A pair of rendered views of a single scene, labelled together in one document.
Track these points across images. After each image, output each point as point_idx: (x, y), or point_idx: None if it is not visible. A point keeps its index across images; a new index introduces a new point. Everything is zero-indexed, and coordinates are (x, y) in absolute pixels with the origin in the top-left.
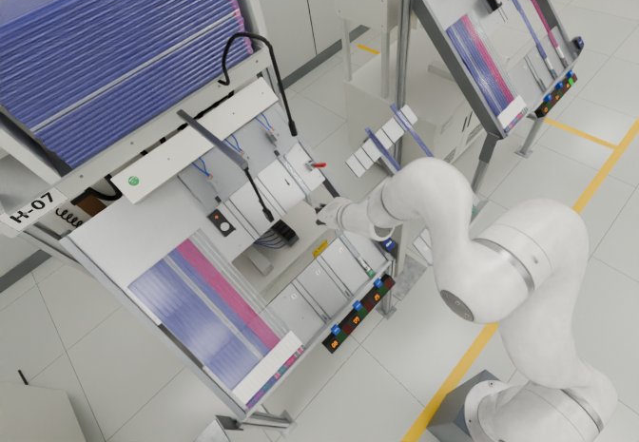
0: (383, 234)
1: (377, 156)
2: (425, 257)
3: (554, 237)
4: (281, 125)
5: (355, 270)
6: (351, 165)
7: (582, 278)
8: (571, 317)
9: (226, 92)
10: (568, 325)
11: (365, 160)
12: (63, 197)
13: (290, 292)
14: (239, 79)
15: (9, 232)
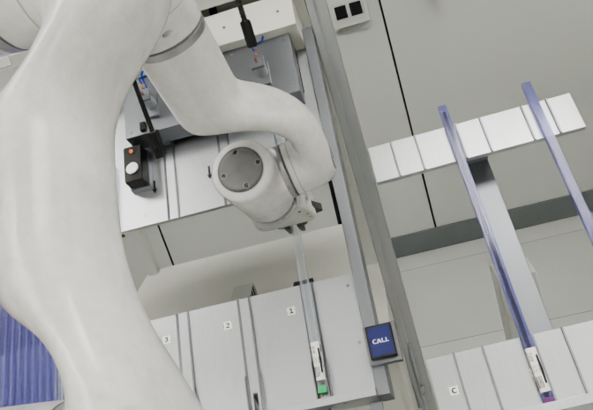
0: (232, 184)
1: (440, 161)
2: (441, 408)
3: None
4: (286, 63)
5: (296, 366)
6: (374, 159)
7: (64, 6)
8: (22, 82)
9: None
10: (12, 95)
11: (409, 159)
12: (7, 61)
13: (166, 329)
14: None
15: None
